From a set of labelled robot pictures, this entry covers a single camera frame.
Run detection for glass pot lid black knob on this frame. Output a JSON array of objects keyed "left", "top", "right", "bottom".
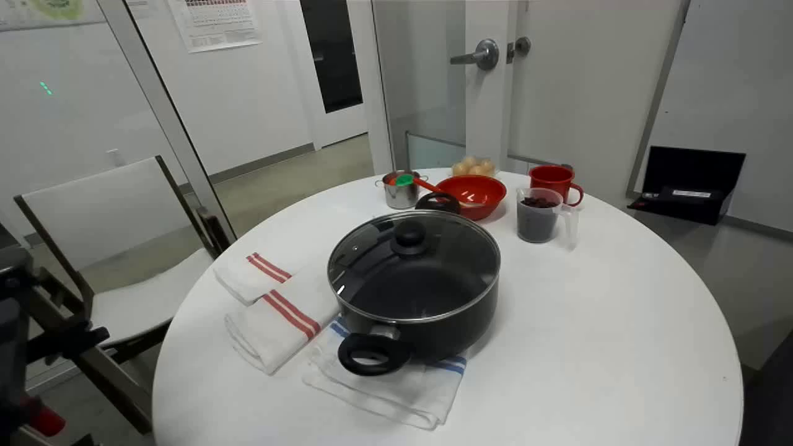
[{"left": 327, "top": 207, "right": 504, "bottom": 326}]

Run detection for black cooking pot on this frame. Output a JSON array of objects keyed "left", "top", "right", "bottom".
[{"left": 324, "top": 194, "right": 507, "bottom": 378}]

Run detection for small steel cup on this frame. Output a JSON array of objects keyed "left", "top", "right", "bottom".
[{"left": 379, "top": 168, "right": 424, "bottom": 213}]

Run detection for red plastic bowl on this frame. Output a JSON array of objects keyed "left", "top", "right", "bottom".
[{"left": 432, "top": 173, "right": 510, "bottom": 222}]

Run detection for yellow bread rolls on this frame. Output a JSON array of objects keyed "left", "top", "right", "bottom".
[{"left": 452, "top": 156, "right": 498, "bottom": 181}]

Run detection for clear measuring cup dark contents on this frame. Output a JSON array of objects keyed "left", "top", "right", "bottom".
[{"left": 515, "top": 186, "right": 583, "bottom": 249}]

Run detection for white towel red stripes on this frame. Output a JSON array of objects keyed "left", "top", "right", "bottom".
[{"left": 212, "top": 249, "right": 343, "bottom": 377}]

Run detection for red mug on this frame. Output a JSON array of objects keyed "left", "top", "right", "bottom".
[{"left": 528, "top": 164, "right": 587, "bottom": 207}]

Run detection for white towel blue stripes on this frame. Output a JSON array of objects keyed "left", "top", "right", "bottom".
[{"left": 301, "top": 316, "right": 469, "bottom": 434}]

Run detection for silver door lock knob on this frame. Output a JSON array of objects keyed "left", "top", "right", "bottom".
[{"left": 507, "top": 34, "right": 534, "bottom": 67}]

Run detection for white folding chair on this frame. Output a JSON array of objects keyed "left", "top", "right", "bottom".
[{"left": 13, "top": 153, "right": 239, "bottom": 436}]

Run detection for black laptop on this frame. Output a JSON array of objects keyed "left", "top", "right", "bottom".
[{"left": 628, "top": 144, "right": 749, "bottom": 228}]

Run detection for black equipment stand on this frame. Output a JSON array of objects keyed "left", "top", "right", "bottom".
[{"left": 0, "top": 225, "right": 111, "bottom": 446}]

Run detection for small red object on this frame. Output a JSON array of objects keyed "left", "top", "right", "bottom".
[{"left": 23, "top": 399, "right": 67, "bottom": 439}]

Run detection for silver door lever handle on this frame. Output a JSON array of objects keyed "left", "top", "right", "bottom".
[{"left": 448, "top": 37, "right": 500, "bottom": 75}]

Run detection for white wall poster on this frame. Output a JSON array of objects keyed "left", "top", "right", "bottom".
[{"left": 167, "top": 0, "right": 264, "bottom": 54}]

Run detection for wall poster green print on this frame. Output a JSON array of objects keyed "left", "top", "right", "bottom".
[{"left": 0, "top": 0, "right": 106, "bottom": 34}]

